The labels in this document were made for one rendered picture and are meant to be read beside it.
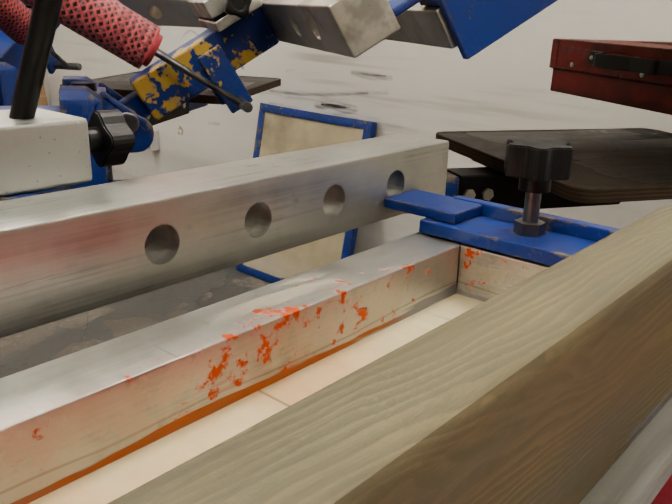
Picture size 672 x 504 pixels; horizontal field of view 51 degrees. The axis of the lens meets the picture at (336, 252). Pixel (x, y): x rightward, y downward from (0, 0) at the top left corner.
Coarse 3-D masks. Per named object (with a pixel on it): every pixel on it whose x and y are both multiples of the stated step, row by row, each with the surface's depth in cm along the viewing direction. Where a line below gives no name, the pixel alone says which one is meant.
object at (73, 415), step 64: (384, 256) 44; (448, 256) 46; (512, 256) 45; (192, 320) 34; (256, 320) 34; (320, 320) 37; (384, 320) 42; (0, 384) 28; (64, 384) 28; (128, 384) 29; (192, 384) 31; (256, 384) 35; (0, 448) 25; (64, 448) 27; (128, 448) 29
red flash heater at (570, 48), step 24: (552, 48) 123; (576, 48) 117; (600, 48) 112; (624, 48) 107; (648, 48) 102; (576, 72) 119; (600, 72) 112; (624, 72) 107; (600, 96) 113; (624, 96) 108; (648, 96) 104
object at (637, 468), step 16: (656, 416) 26; (656, 432) 25; (640, 448) 24; (656, 448) 24; (624, 464) 23; (640, 464) 23; (656, 464) 23; (608, 480) 22; (624, 480) 22; (640, 480) 22; (656, 480) 22; (592, 496) 21; (608, 496) 21; (624, 496) 21; (640, 496) 22
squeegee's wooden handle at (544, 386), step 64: (576, 256) 23; (640, 256) 23; (512, 320) 18; (576, 320) 18; (640, 320) 22; (384, 384) 15; (448, 384) 15; (512, 384) 15; (576, 384) 18; (640, 384) 23; (256, 448) 12; (320, 448) 12; (384, 448) 13; (448, 448) 13; (512, 448) 16; (576, 448) 20
